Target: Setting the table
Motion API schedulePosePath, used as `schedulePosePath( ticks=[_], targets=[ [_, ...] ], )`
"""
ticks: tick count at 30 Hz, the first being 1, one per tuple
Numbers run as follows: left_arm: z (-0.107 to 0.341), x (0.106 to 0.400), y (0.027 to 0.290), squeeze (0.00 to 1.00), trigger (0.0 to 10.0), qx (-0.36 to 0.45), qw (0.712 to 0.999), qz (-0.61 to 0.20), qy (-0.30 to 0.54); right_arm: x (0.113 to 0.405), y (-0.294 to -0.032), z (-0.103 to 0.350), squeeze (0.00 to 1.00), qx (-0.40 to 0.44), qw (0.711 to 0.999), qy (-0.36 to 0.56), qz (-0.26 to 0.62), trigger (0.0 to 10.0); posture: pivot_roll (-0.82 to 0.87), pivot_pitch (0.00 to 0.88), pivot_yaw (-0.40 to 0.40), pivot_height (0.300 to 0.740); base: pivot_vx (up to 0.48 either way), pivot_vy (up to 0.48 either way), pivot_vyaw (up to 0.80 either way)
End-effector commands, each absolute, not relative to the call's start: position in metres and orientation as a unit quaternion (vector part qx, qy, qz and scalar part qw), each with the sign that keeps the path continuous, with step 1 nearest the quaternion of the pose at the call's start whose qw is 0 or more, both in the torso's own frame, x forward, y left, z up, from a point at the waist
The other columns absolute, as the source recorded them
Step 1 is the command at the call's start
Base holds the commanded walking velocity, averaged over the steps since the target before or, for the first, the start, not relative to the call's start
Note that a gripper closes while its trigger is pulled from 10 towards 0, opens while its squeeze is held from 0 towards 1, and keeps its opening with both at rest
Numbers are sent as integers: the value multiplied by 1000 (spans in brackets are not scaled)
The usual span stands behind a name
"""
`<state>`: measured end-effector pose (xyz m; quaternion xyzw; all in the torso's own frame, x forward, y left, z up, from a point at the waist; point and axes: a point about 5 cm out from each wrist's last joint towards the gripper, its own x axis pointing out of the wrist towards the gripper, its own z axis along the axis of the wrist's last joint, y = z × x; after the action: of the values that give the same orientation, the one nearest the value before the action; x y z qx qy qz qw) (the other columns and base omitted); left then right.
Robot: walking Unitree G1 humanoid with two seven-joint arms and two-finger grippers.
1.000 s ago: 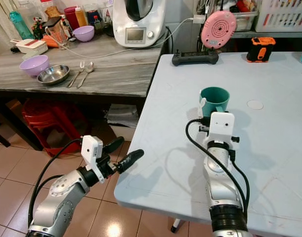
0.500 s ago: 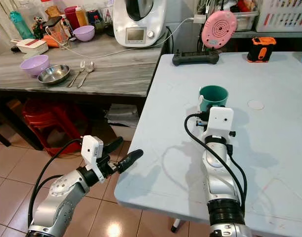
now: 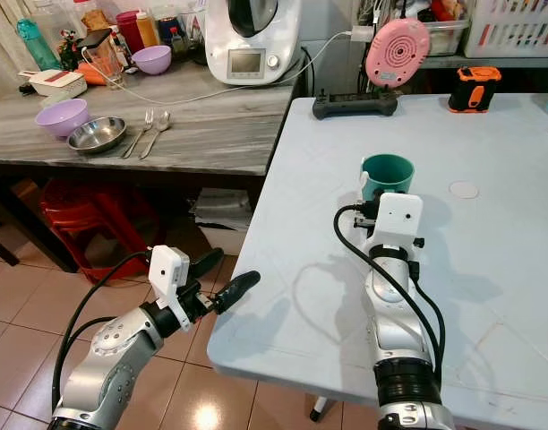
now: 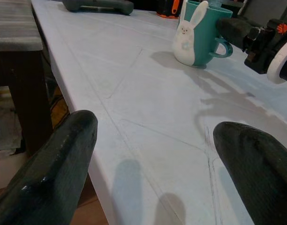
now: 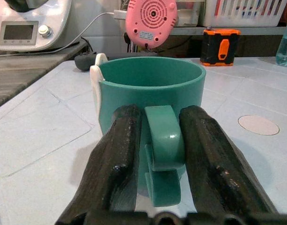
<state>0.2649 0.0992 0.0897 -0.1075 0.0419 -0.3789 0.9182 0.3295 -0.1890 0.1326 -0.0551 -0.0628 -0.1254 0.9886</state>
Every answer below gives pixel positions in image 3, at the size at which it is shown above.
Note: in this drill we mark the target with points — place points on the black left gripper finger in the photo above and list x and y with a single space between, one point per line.
206 263
236 291

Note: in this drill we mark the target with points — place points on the teal ceramic mug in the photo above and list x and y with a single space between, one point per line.
387 172

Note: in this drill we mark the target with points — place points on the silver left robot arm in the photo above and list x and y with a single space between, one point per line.
113 354

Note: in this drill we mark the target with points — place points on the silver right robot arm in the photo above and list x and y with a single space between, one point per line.
395 313

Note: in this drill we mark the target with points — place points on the white box under table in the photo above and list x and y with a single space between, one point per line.
225 224

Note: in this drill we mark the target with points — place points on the black handheld controller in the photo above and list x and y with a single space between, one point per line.
355 106

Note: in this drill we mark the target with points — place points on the red plastic stool stack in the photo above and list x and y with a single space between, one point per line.
99 228

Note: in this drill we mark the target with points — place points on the grey wood grain table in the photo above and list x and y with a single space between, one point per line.
202 134

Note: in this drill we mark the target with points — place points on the steel spoon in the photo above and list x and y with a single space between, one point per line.
156 133

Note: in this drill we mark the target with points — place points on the white plastic folding table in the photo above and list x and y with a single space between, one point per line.
489 296

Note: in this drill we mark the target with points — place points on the white table leg black foot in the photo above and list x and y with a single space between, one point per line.
321 408

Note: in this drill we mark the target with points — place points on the steel fork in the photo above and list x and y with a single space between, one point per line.
138 134

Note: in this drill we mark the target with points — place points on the orange black device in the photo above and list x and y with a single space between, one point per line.
475 88

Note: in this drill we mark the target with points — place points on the pink round electric device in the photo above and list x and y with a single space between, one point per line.
398 52

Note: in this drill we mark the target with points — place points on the stainless steel bowl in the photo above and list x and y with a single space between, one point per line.
97 135

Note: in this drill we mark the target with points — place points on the white power adapter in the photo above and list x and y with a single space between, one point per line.
360 33

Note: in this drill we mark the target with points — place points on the clear plastic storage box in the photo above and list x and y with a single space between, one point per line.
446 36

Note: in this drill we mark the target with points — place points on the white kitchen cooking machine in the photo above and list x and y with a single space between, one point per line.
252 49

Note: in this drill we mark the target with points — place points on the purple plastic bowl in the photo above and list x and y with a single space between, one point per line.
152 59
61 116

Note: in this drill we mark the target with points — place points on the orange plastic item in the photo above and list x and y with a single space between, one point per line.
90 75

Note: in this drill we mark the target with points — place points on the clear jug with black lid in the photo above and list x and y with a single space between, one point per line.
104 55

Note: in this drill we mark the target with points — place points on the white plastic basket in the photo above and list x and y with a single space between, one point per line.
511 27

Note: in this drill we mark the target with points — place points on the white lidded food container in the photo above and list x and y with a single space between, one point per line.
54 82

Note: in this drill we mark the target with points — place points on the orange sauce bottle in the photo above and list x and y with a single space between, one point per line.
147 30

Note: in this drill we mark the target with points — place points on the magenta tumbler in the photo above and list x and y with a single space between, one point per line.
129 32

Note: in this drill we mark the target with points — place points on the small dark figurine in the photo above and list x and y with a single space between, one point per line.
70 50

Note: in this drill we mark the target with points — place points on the teal water bottle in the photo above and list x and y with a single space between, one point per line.
37 47

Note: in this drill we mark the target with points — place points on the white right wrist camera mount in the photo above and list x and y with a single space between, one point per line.
399 219

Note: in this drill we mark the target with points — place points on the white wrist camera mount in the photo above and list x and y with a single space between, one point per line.
399 219
168 273

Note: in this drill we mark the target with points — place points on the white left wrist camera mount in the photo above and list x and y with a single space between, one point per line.
168 273

